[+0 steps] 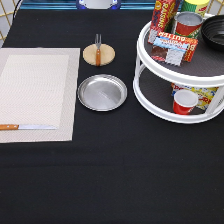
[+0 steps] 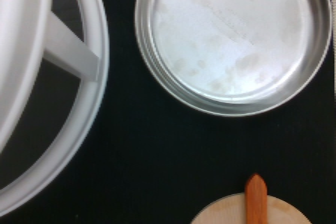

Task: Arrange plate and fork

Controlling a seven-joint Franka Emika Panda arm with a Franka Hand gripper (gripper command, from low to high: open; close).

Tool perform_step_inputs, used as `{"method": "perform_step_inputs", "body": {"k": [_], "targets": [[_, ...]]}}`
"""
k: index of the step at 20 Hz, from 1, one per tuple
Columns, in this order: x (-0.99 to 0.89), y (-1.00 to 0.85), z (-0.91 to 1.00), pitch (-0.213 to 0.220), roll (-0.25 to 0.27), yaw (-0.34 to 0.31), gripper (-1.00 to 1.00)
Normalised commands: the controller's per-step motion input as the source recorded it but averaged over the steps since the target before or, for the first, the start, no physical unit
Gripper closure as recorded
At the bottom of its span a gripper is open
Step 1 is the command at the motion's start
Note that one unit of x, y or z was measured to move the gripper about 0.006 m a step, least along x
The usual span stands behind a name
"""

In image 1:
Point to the round silver metal plate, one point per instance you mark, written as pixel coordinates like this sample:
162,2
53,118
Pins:
102,92

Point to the wooden handled metal fork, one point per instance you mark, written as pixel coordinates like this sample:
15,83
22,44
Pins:
98,52

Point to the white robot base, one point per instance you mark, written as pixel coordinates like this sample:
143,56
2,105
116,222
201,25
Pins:
98,4

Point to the round wooden coaster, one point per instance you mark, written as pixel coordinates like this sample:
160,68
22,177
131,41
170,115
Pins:
107,54

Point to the red plastic cup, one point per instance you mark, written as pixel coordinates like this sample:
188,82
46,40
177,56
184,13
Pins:
184,102

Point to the beige woven placemat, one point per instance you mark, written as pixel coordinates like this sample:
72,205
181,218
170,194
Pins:
38,88

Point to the white two-tier turntable shelf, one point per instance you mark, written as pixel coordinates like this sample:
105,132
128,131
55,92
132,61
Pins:
152,80

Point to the brown chocolate bar packet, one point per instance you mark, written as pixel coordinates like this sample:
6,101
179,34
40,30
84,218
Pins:
167,55

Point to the red butter box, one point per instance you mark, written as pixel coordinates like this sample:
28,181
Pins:
176,42

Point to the yellow snack box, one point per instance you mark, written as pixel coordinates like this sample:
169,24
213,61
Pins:
205,95

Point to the red raisins box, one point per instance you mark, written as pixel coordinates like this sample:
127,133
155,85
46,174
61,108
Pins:
164,12

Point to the red labelled tin can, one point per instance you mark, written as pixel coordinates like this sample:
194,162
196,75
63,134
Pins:
187,24

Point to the black bowl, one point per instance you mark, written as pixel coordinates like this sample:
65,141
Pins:
212,32

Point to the green yellow canister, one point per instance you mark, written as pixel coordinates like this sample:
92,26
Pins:
197,6

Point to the wooden handled table knife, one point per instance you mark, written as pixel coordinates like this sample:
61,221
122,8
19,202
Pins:
25,127

